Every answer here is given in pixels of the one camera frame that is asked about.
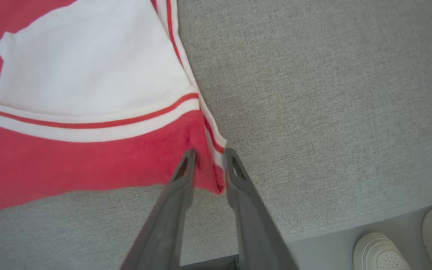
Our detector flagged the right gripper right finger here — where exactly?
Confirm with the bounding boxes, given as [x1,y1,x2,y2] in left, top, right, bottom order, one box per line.
[223,148,299,270]

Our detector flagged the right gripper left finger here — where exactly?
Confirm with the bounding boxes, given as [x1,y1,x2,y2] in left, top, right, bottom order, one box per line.
[120,149,198,270]

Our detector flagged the red white printed jersey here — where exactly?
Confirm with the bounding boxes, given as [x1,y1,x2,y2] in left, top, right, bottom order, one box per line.
[0,0,227,215]

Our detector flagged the grey fabric sofa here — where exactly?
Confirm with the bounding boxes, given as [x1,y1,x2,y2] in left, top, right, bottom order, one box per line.
[0,0,432,270]

